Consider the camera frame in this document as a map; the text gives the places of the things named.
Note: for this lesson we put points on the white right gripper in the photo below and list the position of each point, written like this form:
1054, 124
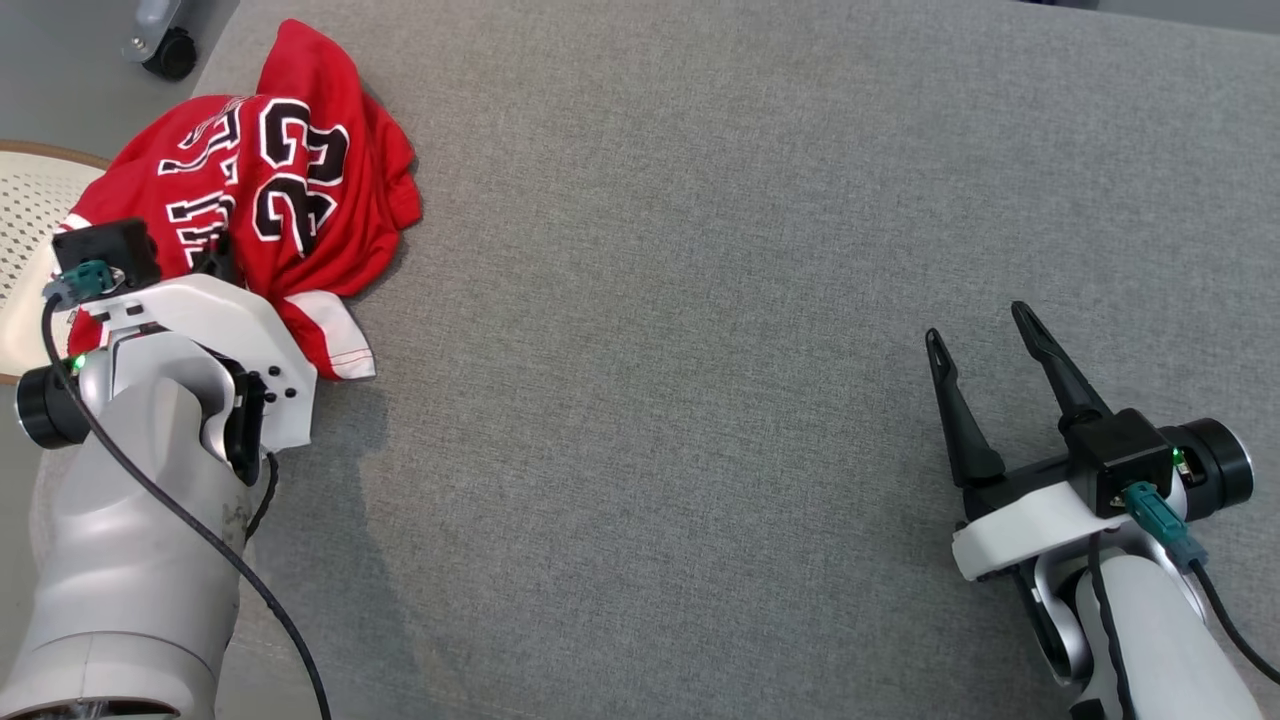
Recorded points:
1030, 525

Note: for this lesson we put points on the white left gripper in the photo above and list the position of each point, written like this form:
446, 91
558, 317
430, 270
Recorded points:
250, 320

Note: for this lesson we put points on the red basketball jersey number 23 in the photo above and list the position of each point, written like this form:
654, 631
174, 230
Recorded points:
300, 120

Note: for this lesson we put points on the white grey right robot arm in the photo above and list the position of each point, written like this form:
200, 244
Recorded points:
1150, 650

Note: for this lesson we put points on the black caster wheel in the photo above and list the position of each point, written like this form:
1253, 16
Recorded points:
170, 55

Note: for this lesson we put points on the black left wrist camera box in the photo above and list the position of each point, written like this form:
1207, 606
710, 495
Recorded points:
110, 250

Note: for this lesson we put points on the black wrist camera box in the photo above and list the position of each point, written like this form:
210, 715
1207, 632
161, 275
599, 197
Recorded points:
110, 250
1120, 455

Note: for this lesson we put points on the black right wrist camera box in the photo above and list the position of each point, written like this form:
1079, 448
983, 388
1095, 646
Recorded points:
1120, 455

